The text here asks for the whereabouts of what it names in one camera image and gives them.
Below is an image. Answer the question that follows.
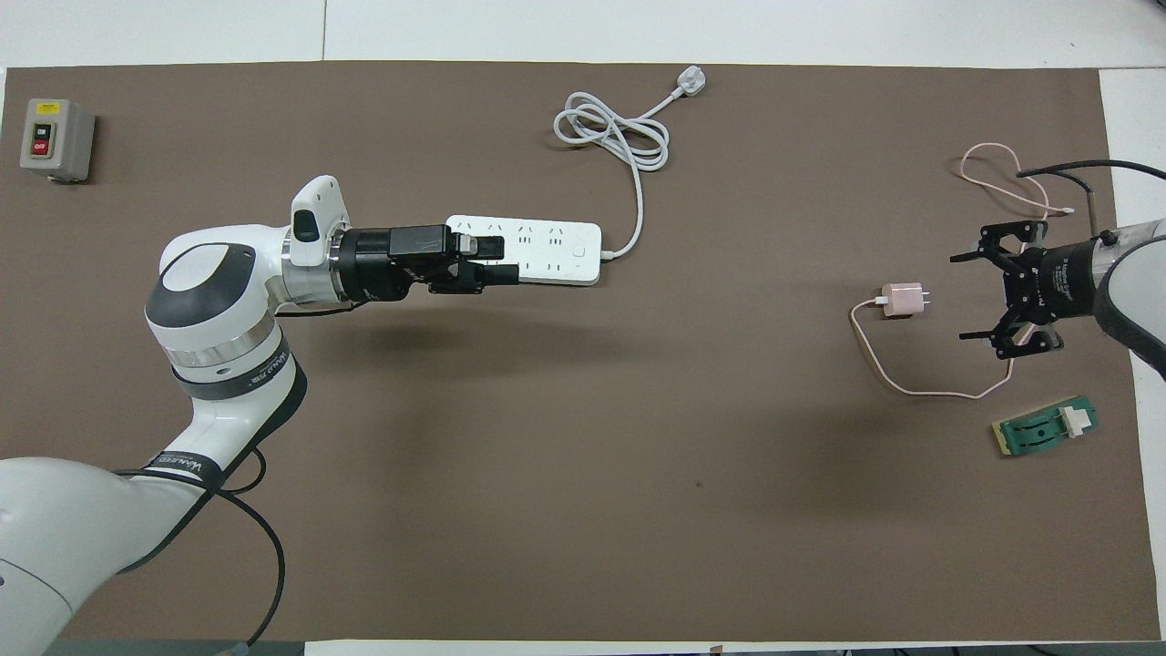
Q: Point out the grey switch box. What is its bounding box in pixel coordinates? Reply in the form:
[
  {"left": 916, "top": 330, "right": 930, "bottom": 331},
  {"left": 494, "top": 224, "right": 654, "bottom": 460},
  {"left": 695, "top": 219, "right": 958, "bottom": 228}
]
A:
[{"left": 20, "top": 98, "right": 96, "bottom": 183}]

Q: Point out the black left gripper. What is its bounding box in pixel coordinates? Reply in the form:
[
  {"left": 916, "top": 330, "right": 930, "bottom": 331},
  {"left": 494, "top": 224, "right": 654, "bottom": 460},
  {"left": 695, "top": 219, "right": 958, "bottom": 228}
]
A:
[{"left": 342, "top": 225, "right": 520, "bottom": 303}]

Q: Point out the pink charger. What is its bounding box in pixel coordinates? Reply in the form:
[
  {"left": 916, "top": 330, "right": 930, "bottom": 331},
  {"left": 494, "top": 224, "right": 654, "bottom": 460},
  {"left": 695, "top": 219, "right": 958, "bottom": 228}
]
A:
[{"left": 877, "top": 282, "right": 932, "bottom": 318}]

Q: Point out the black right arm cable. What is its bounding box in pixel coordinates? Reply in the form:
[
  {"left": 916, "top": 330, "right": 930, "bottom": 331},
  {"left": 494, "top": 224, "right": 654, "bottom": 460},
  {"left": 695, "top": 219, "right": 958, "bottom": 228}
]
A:
[{"left": 1018, "top": 160, "right": 1166, "bottom": 247}]

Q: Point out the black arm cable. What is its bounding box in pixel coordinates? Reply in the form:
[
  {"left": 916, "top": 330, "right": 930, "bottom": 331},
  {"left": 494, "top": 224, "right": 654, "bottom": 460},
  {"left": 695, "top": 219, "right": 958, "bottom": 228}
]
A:
[
  {"left": 114, "top": 305, "right": 356, "bottom": 656},
  {"left": 1018, "top": 160, "right": 1166, "bottom": 247}
]

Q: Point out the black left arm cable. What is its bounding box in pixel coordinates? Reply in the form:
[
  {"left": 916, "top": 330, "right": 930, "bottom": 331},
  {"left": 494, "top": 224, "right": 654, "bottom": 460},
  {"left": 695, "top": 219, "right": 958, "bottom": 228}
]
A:
[{"left": 114, "top": 305, "right": 356, "bottom": 656}]

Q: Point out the green knife switch block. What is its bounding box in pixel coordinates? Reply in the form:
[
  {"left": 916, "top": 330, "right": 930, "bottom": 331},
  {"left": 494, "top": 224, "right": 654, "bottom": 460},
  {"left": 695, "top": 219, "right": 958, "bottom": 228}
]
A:
[{"left": 993, "top": 394, "right": 1100, "bottom": 457}]

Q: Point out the white power strip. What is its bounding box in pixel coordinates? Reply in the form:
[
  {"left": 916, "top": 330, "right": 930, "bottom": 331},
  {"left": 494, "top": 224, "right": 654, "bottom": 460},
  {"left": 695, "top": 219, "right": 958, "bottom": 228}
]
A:
[{"left": 445, "top": 215, "right": 603, "bottom": 287}]

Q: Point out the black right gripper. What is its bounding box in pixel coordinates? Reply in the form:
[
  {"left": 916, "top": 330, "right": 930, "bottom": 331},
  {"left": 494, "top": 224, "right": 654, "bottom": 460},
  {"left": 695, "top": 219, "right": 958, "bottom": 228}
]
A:
[{"left": 950, "top": 219, "right": 1101, "bottom": 361}]

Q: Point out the white power strip cord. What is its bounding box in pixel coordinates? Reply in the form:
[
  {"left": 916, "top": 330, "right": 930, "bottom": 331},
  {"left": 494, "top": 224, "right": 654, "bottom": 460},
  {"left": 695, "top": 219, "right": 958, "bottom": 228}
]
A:
[{"left": 554, "top": 67, "right": 709, "bottom": 262}]

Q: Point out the pink charging cable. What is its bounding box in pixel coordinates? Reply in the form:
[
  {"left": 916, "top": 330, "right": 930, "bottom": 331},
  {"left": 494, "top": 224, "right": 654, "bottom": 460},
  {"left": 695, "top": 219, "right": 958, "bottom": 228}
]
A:
[{"left": 850, "top": 143, "right": 1076, "bottom": 399}]

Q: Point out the brown table mat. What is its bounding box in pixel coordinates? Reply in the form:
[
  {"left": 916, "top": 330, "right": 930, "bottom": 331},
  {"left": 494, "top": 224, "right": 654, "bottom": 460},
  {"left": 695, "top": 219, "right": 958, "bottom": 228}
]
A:
[{"left": 0, "top": 60, "right": 1162, "bottom": 643}]

